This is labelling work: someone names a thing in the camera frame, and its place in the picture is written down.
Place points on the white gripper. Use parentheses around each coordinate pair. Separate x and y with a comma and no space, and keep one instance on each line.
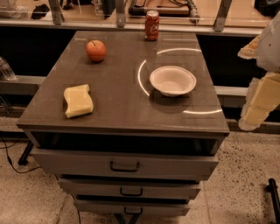
(269,46)

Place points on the red apple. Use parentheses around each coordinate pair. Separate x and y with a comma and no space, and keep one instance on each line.
(96,50)

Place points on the white paper bowl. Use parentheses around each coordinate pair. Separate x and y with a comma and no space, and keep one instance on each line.
(173,81)

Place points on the red soda can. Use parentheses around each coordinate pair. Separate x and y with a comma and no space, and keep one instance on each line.
(151,25)

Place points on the middle grey drawer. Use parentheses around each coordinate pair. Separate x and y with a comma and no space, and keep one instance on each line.
(111,188)

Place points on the grey drawer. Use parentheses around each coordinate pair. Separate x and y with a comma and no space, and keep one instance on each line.
(121,207)
(125,165)
(111,188)

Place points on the grey drawer cabinet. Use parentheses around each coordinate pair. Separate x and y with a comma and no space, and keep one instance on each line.
(130,115)

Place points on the bottom grey drawer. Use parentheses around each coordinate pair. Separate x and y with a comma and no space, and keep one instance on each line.
(121,207)

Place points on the yellow sponge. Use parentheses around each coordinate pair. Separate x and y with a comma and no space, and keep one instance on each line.
(78,101)

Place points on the top grey drawer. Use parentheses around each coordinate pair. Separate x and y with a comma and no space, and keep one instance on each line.
(125,165)

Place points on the black stand leg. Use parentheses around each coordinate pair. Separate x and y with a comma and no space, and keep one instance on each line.
(25,154)

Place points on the clear plastic object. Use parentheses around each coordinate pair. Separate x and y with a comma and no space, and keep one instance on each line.
(6,71)

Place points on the black post right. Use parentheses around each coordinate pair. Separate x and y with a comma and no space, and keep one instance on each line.
(272,188)

